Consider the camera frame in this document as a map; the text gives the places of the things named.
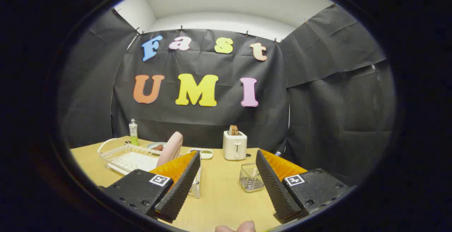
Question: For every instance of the green squeeze bottle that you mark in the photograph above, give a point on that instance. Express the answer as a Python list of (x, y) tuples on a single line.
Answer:
[(134, 133)]

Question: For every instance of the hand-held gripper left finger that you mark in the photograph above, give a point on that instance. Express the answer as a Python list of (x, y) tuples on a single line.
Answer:
[(182, 186)]

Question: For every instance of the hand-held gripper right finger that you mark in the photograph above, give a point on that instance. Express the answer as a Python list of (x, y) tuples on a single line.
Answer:
[(273, 186)]

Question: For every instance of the white divided tray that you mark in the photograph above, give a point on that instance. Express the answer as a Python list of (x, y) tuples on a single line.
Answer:
[(206, 154)]

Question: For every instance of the cream toaster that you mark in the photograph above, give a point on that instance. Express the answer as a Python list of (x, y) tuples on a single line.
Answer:
[(234, 147)]

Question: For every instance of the brown meat patty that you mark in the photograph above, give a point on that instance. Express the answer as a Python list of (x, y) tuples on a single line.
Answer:
[(158, 147)]

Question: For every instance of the pink plate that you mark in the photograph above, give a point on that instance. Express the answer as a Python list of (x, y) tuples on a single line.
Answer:
[(171, 149)]

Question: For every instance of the teal plate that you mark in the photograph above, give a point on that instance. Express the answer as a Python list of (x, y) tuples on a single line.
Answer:
[(151, 146)]

